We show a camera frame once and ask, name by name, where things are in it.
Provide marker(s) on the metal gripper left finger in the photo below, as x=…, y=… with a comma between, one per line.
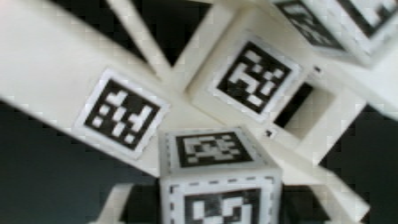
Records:
x=132, y=205

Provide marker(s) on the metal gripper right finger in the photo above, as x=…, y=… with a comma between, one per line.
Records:
x=317, y=204

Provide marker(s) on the small white tagged cube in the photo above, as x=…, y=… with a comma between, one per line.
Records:
x=349, y=27

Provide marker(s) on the white cube with hole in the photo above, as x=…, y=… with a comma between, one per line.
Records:
x=219, y=178

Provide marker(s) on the long white chair side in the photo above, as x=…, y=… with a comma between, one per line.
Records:
x=370, y=80

